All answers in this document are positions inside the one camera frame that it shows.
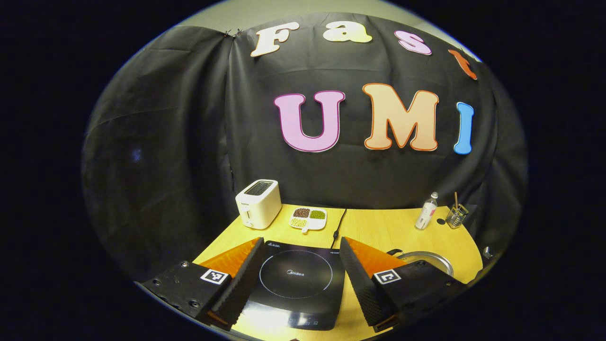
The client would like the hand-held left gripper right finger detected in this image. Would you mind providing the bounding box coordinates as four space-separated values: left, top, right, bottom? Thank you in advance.
339 237 467 332

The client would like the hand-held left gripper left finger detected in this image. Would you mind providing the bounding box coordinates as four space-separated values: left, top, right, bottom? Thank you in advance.
140 237 266 331

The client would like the black induction cooktop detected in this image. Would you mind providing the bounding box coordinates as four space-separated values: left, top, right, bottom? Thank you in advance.
237 241 346 331

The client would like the steel pot with black handle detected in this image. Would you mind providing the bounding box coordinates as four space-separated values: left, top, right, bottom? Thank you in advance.
387 249 454 278

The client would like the white divided bean dish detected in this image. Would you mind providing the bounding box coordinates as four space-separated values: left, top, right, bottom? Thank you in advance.
289 206 328 234

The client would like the white toaster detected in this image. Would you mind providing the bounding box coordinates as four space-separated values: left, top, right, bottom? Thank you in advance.
235 179 282 230

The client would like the small clear plastic bottle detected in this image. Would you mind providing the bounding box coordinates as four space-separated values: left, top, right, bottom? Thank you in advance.
415 192 438 231

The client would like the ribbed glass cup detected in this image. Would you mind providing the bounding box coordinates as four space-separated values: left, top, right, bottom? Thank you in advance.
446 204 469 229

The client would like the black power cable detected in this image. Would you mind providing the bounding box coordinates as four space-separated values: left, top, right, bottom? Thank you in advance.
330 208 348 249

